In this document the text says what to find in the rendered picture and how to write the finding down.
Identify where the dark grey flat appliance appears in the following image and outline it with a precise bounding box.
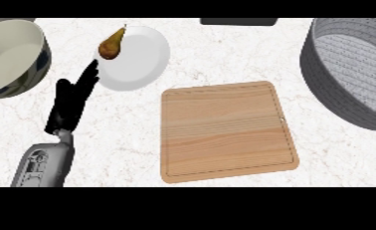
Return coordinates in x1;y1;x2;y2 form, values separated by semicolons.
198;18;279;27

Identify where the brown pear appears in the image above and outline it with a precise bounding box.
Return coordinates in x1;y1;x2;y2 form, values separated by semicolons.
98;24;129;61

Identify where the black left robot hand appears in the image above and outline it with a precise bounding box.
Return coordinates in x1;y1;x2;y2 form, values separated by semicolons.
43;59;102;136

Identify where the grey woven basket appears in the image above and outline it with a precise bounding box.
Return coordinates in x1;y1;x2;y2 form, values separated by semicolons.
298;18;376;131

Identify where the cream and dark bowl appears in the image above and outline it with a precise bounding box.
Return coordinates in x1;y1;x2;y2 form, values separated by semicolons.
0;18;54;100

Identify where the wooden cutting board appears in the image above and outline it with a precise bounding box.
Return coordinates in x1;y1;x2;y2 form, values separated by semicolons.
160;80;301;184

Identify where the white plate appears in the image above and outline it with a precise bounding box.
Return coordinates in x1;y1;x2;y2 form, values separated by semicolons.
94;25;173;92

